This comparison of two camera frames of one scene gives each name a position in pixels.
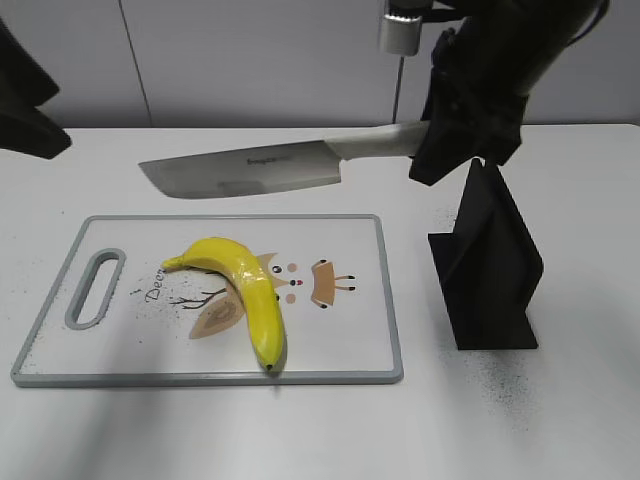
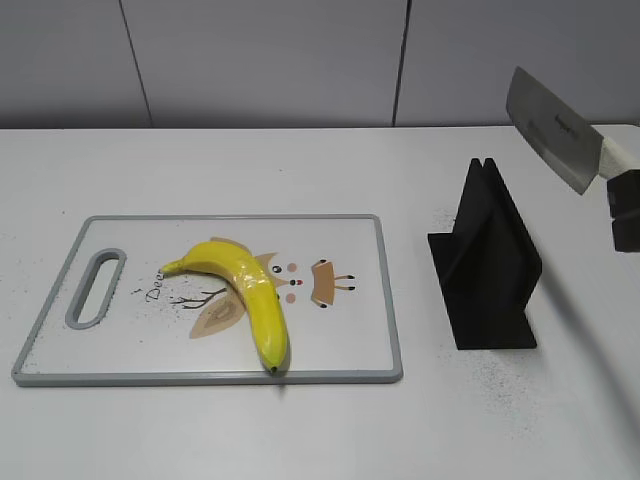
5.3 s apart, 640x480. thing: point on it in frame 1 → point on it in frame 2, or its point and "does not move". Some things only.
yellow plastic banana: [260, 298] does not move
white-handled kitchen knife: [274, 167] → [571, 148]
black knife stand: [489, 268] does not move
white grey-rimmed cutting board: [116, 318] does not move
